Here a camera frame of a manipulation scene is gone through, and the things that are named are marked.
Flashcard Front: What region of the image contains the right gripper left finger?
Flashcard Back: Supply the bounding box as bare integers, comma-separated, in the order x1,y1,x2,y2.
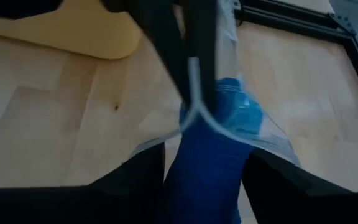
0,141,167,224

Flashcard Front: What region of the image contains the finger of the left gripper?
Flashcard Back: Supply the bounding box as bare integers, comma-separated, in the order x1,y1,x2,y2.
183,0,219,114
129,0,196,107

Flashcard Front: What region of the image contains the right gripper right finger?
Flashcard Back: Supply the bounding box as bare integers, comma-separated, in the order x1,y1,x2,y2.
242,147,358,224

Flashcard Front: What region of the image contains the clear plastic bag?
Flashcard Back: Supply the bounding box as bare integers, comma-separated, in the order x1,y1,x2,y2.
128,0,301,168

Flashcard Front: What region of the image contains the blue elastic bandage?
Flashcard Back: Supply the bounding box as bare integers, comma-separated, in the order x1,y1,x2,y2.
156,77,264,224

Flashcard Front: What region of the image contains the yellow plastic bin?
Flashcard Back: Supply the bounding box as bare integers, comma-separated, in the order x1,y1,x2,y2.
0,0,143,60

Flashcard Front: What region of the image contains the black aluminium table frame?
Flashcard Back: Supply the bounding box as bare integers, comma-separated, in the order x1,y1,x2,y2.
234,0,358,116

